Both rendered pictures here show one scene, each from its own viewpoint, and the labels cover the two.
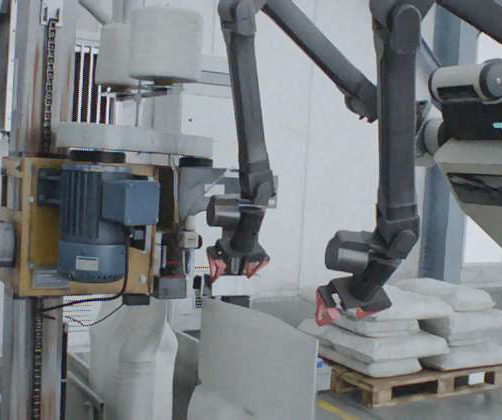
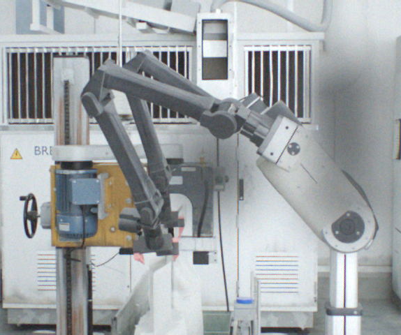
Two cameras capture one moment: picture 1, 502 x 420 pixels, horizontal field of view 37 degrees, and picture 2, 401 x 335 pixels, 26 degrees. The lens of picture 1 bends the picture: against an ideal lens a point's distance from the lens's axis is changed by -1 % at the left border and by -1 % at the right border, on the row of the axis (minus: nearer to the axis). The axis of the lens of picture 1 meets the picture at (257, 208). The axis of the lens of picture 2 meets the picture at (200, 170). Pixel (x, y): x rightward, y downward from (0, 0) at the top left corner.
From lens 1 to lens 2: 1.95 m
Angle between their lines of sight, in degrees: 34
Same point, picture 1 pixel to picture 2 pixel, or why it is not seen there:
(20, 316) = (59, 259)
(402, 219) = (141, 202)
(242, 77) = (135, 114)
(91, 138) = (60, 155)
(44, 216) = not seen: hidden behind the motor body
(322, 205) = not seen: outside the picture
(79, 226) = (61, 205)
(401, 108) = (114, 142)
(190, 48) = (120, 95)
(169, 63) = not seen: hidden behind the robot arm
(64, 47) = (77, 96)
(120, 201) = (71, 190)
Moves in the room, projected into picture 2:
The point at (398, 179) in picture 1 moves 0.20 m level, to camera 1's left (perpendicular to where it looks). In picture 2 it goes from (130, 179) to (79, 176)
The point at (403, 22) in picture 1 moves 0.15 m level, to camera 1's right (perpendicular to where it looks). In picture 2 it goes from (85, 102) to (128, 101)
